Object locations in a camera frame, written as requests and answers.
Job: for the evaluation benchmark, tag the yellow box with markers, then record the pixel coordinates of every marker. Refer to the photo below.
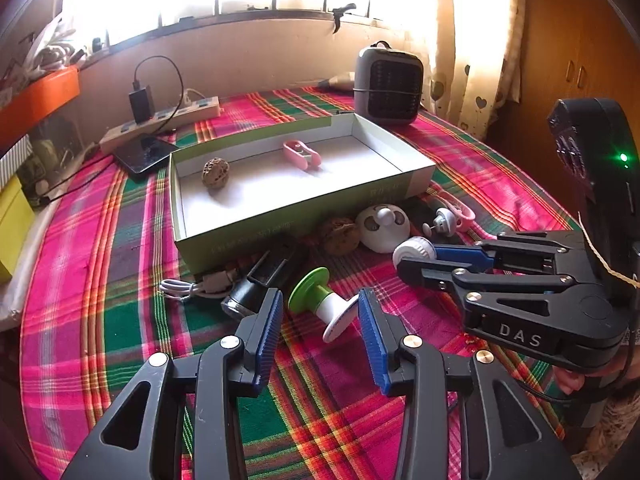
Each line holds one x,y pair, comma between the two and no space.
12,225

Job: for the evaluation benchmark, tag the grey striped box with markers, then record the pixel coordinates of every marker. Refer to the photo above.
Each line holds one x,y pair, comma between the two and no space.
15,162

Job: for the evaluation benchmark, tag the pink and green clip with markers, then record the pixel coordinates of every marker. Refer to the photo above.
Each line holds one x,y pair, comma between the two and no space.
465,214

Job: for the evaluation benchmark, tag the white round cap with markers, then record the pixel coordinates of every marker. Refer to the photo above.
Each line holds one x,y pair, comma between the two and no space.
412,252

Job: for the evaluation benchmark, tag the black charger adapter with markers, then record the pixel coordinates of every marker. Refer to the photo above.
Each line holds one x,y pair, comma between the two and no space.
141,102

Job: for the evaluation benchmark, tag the green cardboard box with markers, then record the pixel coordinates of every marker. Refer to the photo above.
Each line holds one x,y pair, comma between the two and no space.
260,185

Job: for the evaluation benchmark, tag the black window latch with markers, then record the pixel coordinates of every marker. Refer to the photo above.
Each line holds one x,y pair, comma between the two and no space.
342,10

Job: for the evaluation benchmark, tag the cream heart print curtain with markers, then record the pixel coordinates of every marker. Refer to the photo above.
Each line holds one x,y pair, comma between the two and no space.
480,35

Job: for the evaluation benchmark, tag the brown walnut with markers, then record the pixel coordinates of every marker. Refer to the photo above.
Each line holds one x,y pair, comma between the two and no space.
216,172
340,234

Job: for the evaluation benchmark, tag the person's right forearm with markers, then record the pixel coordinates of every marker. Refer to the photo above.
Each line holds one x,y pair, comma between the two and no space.
615,430

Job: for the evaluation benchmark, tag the grey space heater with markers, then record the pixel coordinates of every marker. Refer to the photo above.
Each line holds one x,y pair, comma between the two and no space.
387,85

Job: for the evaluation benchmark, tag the beige power strip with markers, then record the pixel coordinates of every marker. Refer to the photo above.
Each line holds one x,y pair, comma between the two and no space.
160,121

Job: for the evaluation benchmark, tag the white round face toy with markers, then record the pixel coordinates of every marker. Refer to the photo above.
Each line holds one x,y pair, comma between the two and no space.
382,227

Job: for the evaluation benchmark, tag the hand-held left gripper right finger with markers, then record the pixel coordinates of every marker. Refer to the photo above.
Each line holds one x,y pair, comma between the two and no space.
372,340

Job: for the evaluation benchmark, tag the small white gadget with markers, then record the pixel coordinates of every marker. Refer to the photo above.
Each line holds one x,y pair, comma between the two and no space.
442,220

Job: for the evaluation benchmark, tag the black bike light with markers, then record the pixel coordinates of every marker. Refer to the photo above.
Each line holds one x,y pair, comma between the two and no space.
260,282

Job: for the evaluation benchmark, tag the black smartphone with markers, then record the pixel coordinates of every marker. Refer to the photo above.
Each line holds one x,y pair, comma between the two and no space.
145,156

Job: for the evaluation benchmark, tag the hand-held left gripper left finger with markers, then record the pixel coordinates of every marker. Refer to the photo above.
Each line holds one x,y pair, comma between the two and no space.
265,340

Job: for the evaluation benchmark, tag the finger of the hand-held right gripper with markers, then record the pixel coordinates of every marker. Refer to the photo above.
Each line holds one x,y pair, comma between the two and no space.
460,255
435,276

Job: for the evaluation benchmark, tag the dark glass tank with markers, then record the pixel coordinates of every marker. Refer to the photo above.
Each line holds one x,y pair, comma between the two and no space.
60,150

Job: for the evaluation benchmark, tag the person's right hand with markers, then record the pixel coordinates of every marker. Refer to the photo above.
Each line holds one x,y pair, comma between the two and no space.
569,382

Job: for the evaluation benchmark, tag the beige pouch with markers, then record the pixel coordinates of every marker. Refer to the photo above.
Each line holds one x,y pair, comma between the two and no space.
340,81

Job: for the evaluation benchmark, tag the pink plaid tablecloth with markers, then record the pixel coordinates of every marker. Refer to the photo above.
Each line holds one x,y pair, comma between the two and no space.
125,260

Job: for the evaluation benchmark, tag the wooden cabinet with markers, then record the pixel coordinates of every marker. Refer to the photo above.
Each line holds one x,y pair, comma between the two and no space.
565,35

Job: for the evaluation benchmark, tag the green and white spool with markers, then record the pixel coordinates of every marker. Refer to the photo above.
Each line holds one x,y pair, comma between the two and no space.
325,305

